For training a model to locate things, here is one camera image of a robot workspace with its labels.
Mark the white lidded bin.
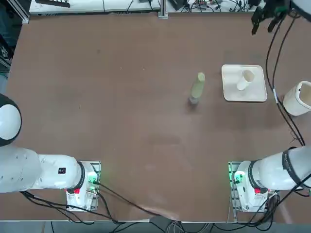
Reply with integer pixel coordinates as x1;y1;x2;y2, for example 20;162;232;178
283;81;311;117

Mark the green plastic bottle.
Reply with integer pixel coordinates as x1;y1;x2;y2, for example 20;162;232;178
189;72;206;105

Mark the black base cable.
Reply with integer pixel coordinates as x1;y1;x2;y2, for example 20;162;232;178
93;181;175;220

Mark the aluminium frame rail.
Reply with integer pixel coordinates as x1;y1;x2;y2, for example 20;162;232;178
7;0;31;24

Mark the white rectangular mat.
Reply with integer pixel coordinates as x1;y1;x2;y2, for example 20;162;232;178
221;64;268;102

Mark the white shelf board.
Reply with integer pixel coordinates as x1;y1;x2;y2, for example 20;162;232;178
29;0;161;13

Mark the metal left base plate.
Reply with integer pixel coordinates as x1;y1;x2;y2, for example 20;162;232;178
66;160;102;212

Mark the aluminium profile post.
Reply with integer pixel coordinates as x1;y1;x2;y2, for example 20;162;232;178
158;0;169;18

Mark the white disposable paper cup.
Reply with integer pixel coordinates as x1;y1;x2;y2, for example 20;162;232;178
242;69;255;83
236;70;255;91

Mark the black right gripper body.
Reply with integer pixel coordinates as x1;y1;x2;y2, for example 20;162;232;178
260;0;293;18

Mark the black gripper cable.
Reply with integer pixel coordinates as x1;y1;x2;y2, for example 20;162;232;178
265;18;306;146
272;17;306;146

